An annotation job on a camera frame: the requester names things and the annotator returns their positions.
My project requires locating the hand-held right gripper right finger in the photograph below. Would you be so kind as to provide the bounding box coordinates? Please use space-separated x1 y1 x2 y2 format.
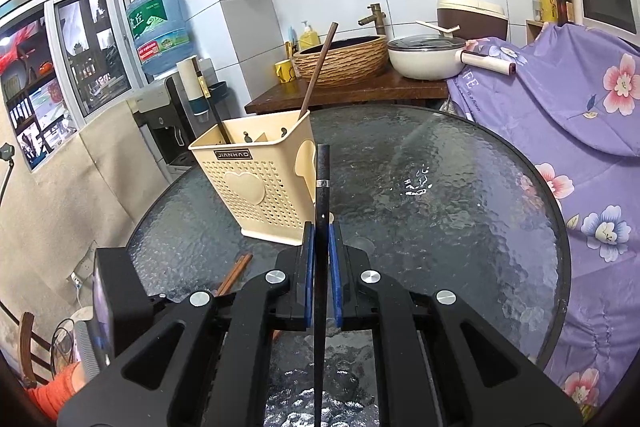
327 221 583 427

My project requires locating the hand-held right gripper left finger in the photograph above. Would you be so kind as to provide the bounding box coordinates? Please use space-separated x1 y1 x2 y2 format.
57 221 317 427

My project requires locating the reddish brown chopstick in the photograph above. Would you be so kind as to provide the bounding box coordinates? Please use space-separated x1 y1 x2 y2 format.
222 254 254 295
214 255 247 298

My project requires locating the dark chopstick with silver band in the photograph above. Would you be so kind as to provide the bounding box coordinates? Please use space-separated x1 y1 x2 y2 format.
312 144 332 427

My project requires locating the beige perforated utensil holder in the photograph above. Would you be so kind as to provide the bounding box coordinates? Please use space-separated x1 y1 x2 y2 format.
188 109 336 239

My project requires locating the person's left forearm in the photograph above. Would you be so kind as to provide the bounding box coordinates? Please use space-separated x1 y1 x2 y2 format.
27 361 88 423

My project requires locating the wooden chair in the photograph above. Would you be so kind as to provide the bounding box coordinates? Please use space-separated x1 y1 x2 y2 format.
17 312 56 388

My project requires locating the grey water dispenser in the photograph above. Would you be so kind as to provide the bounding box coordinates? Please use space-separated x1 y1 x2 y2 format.
131 74 198 180

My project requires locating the dark wooden counter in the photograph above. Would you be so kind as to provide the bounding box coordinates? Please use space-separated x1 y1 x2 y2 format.
244 69 451 115

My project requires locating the black tripod stand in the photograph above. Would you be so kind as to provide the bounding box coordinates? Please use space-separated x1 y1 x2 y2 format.
0 142 16 208

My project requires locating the black chopstick with gold band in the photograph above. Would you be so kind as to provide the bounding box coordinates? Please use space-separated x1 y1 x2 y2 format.
195 69 233 145

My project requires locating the long brown wooden chopstick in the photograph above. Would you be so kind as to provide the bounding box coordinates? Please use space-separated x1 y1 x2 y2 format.
297 22 340 124

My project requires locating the yellow mug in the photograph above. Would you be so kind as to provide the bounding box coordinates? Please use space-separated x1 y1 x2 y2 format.
273 59 297 84

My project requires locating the white paper cup dispenser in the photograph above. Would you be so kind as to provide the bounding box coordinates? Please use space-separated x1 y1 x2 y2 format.
175 56 228 120

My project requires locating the sliding window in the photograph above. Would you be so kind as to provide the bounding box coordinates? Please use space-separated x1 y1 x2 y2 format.
0 0 136 172

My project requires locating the yellow soap pump bottle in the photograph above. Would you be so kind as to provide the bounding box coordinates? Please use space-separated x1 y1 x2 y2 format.
298 21 321 52

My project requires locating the white pan with glass lid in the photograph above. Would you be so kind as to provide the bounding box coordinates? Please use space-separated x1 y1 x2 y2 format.
387 34 517 82

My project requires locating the brass faucet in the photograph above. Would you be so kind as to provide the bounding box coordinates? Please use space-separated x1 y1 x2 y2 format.
357 3 388 36

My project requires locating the blue water jug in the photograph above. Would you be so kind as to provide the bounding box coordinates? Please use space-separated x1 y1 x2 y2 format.
125 0 195 78

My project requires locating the white rice paddle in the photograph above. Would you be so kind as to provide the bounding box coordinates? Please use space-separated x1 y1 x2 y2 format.
416 20 461 35

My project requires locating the purple floral cloth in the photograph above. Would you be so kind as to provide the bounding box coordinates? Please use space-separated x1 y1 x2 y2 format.
445 23 640 408

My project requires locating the brown and cream rice cooker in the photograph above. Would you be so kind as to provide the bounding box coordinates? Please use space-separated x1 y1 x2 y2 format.
436 0 507 42

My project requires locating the brown glass bottle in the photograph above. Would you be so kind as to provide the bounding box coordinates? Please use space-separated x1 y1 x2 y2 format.
554 0 576 25

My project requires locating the white wall socket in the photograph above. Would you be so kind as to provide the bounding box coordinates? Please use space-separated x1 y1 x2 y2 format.
67 257 96 295

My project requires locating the beige wall cloth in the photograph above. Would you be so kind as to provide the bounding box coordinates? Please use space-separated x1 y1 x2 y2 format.
0 97 193 308

